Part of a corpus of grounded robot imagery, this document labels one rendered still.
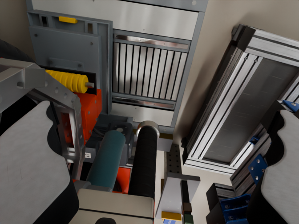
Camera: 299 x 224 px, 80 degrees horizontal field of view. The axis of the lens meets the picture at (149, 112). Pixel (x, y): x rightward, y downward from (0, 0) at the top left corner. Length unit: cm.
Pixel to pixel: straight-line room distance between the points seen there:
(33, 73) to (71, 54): 58
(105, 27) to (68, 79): 40
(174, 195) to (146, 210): 87
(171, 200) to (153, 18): 96
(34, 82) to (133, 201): 25
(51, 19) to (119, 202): 87
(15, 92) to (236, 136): 105
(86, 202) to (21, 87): 21
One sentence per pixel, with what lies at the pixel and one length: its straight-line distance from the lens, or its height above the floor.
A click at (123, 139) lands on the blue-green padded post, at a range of 71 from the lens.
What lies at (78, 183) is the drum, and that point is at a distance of 41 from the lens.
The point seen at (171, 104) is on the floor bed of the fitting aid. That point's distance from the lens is 112.
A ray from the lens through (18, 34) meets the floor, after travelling 131.
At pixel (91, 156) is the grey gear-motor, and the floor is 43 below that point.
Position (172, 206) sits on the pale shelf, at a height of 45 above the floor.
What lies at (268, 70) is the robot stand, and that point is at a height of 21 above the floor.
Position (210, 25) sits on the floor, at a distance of 106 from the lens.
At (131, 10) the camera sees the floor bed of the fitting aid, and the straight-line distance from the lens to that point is 96.
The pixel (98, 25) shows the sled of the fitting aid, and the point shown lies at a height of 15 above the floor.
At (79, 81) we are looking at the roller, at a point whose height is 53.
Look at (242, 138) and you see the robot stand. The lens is 118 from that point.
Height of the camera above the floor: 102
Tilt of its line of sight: 56 degrees down
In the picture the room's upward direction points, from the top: 173 degrees counter-clockwise
